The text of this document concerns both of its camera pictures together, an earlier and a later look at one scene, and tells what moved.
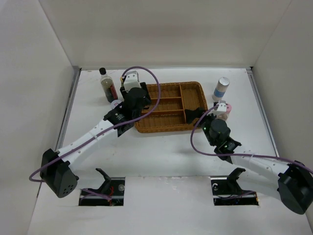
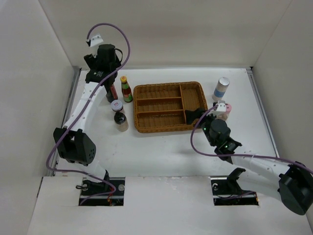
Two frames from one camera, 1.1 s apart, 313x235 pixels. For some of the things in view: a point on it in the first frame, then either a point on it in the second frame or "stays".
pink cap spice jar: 225,116 stays
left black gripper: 147,102 to 92,60
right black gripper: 190,115 stays
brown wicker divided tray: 173,100 stays
